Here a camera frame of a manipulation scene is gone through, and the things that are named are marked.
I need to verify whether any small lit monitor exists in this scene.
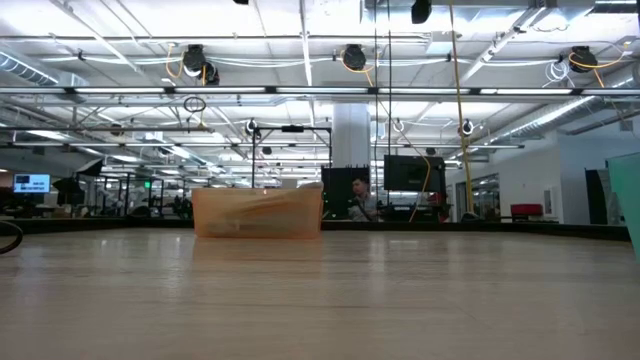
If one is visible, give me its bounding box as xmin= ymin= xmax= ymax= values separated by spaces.
xmin=13 ymin=173 xmax=52 ymax=195

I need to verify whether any black background robot rig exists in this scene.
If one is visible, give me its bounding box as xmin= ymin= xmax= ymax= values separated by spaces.
xmin=251 ymin=124 xmax=334 ymax=191

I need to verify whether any person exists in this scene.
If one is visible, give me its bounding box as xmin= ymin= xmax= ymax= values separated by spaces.
xmin=347 ymin=175 xmax=384 ymax=223

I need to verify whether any white building column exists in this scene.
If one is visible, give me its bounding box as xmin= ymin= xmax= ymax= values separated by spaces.
xmin=332 ymin=102 xmax=372 ymax=169

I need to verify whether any black yellow cable reel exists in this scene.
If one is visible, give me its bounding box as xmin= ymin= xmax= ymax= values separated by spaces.
xmin=341 ymin=43 xmax=369 ymax=71
xmin=568 ymin=44 xmax=601 ymax=75
xmin=181 ymin=43 xmax=221 ymax=86

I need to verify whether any black wall monitor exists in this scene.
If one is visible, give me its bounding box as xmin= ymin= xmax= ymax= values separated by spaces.
xmin=383 ymin=154 xmax=447 ymax=194

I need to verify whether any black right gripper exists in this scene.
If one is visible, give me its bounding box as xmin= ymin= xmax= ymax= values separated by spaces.
xmin=410 ymin=0 xmax=433 ymax=25

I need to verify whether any red box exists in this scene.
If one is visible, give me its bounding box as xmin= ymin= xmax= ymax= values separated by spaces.
xmin=509 ymin=202 xmax=545 ymax=222

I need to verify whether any orange translucent plastic tray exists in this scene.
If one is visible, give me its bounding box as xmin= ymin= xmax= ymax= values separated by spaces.
xmin=191 ymin=185 xmax=325 ymax=240

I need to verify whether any black cabinet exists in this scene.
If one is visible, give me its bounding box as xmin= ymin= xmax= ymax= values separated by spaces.
xmin=320 ymin=166 xmax=372 ymax=220

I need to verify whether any black hanging cable loop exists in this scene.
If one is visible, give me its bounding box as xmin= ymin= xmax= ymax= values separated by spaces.
xmin=182 ymin=95 xmax=208 ymax=114

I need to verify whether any yellow hanging cable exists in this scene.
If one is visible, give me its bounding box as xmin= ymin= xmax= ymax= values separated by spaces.
xmin=448 ymin=0 xmax=482 ymax=222

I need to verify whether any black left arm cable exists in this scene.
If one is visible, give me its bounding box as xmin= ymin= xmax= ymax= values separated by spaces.
xmin=0 ymin=219 xmax=25 ymax=256

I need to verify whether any black standing panel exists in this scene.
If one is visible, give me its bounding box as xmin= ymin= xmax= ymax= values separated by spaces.
xmin=584 ymin=168 xmax=610 ymax=225

